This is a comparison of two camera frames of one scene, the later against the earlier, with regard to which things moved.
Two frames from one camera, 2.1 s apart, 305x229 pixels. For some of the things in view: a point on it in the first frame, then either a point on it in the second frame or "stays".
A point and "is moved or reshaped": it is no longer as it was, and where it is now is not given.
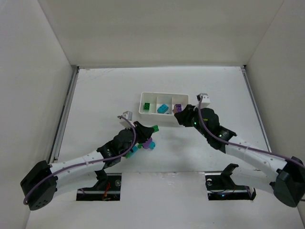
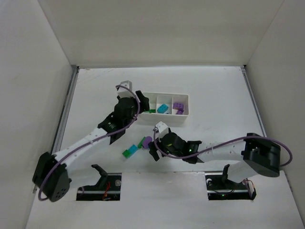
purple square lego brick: (178, 107) stays
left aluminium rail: (65, 107) stays
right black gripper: (185, 115) → (157, 145)
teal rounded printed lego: (162, 109) stays
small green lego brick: (156, 128) is moved or reshaped
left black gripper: (145, 131) → (139, 102)
